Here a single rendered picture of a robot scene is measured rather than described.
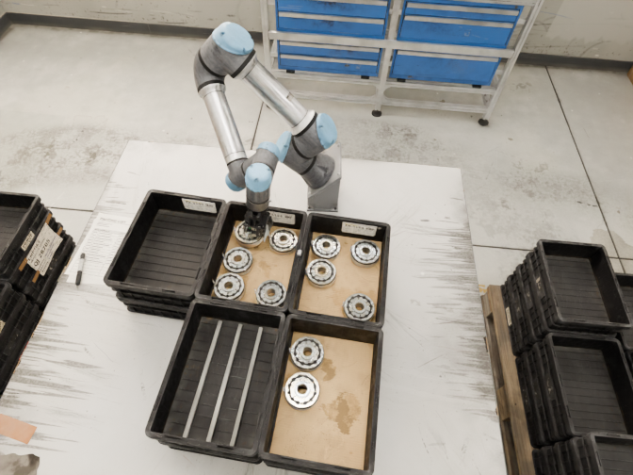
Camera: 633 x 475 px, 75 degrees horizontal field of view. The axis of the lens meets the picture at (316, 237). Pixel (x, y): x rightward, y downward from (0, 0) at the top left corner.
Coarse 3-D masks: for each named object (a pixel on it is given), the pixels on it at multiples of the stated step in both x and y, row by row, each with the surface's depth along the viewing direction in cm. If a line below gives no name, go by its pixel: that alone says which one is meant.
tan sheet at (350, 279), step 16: (352, 240) 155; (320, 272) 147; (336, 272) 147; (352, 272) 147; (368, 272) 148; (304, 288) 143; (320, 288) 143; (336, 288) 144; (352, 288) 144; (368, 288) 144; (304, 304) 140; (320, 304) 140; (336, 304) 140
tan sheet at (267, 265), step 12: (276, 228) 157; (288, 228) 157; (252, 252) 151; (264, 252) 151; (264, 264) 148; (276, 264) 148; (288, 264) 148; (240, 276) 145; (252, 276) 145; (264, 276) 145; (276, 276) 146; (288, 276) 146; (228, 288) 142; (252, 288) 143; (240, 300) 140; (252, 300) 140
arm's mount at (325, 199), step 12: (336, 144) 172; (336, 156) 168; (336, 168) 165; (336, 180) 162; (312, 192) 171; (324, 192) 169; (336, 192) 169; (312, 204) 175; (324, 204) 175; (336, 204) 175
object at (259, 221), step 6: (264, 210) 132; (246, 216) 137; (252, 216) 131; (258, 216) 131; (264, 216) 138; (246, 222) 137; (252, 222) 136; (258, 222) 136; (264, 222) 137; (252, 228) 137; (258, 228) 135; (264, 228) 135; (258, 234) 139; (264, 234) 138
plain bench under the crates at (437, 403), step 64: (128, 192) 181; (192, 192) 182; (384, 192) 186; (448, 192) 187; (448, 256) 168; (64, 320) 147; (128, 320) 148; (384, 320) 151; (448, 320) 152; (64, 384) 135; (128, 384) 136; (384, 384) 139; (448, 384) 139; (0, 448) 124; (64, 448) 125; (128, 448) 125; (384, 448) 128; (448, 448) 128
